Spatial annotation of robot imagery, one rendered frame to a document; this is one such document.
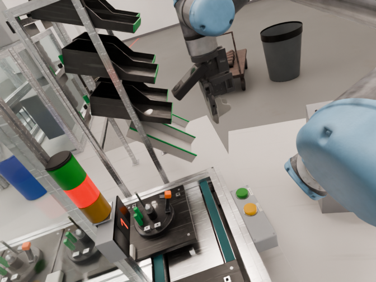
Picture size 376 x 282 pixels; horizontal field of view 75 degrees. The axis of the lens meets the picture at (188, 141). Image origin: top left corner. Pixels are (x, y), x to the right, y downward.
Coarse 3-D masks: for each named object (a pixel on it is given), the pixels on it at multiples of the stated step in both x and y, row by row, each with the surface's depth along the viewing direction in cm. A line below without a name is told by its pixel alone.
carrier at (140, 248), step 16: (160, 192) 93; (176, 192) 91; (128, 208) 92; (144, 208) 87; (160, 208) 84; (176, 208) 85; (144, 224) 81; (160, 224) 77; (176, 224) 79; (192, 224) 78; (144, 240) 78; (160, 240) 77; (176, 240) 75; (192, 240) 74; (144, 256) 74
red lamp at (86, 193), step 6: (84, 180) 45; (90, 180) 47; (78, 186) 44; (84, 186) 45; (90, 186) 46; (66, 192) 45; (72, 192) 44; (78, 192) 45; (84, 192) 45; (90, 192) 46; (96, 192) 48; (72, 198) 45; (78, 198) 45; (84, 198) 46; (90, 198) 46; (96, 198) 48; (78, 204) 46; (84, 204) 46; (90, 204) 47
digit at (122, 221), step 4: (120, 212) 55; (120, 216) 55; (120, 220) 54; (124, 220) 56; (120, 224) 53; (124, 224) 55; (128, 224) 57; (120, 228) 52; (124, 228) 54; (128, 228) 57; (124, 232) 54; (128, 232) 56; (128, 236) 55
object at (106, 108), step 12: (108, 84) 92; (96, 96) 88; (108, 96) 95; (132, 96) 95; (144, 96) 95; (96, 108) 84; (108, 108) 84; (120, 108) 84; (144, 108) 94; (156, 108) 96; (168, 108) 97; (144, 120) 87; (156, 120) 87; (168, 120) 87
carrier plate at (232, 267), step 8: (224, 264) 65; (232, 264) 64; (200, 272) 65; (208, 272) 64; (216, 272) 64; (224, 272) 63; (232, 272) 62; (240, 272) 62; (176, 280) 65; (184, 280) 65; (192, 280) 64; (200, 280) 63; (208, 280) 63; (216, 280) 62; (232, 280) 61; (240, 280) 60
